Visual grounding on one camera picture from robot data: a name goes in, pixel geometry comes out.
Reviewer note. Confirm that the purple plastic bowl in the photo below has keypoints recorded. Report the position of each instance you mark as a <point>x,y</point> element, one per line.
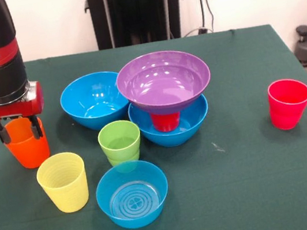
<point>166,83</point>

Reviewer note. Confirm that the large blue plastic bowl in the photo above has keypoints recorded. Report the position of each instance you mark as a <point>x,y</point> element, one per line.
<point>197,116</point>
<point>90,101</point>

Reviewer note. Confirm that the dark green tablecloth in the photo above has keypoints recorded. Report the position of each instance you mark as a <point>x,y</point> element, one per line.
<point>244,208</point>

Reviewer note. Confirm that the yellow plastic cup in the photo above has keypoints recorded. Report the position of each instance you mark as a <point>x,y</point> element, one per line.
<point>66,190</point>

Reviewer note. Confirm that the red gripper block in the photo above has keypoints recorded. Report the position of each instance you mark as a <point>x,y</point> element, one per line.
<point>9,110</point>

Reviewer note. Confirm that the pink plastic cup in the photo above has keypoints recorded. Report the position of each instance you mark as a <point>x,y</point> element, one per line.
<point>287,105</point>

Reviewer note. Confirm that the orange plastic cup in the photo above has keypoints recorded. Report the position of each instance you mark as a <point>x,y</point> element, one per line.
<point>29,153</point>

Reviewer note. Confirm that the small patterned blue bowl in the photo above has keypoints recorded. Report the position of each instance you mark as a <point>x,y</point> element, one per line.
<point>136,219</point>

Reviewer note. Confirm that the red plastic cup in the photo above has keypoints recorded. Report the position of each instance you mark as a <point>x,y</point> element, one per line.
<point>166,121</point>

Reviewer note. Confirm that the green plastic cup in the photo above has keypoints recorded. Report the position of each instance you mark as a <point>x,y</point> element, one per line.
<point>120,162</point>
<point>119,140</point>

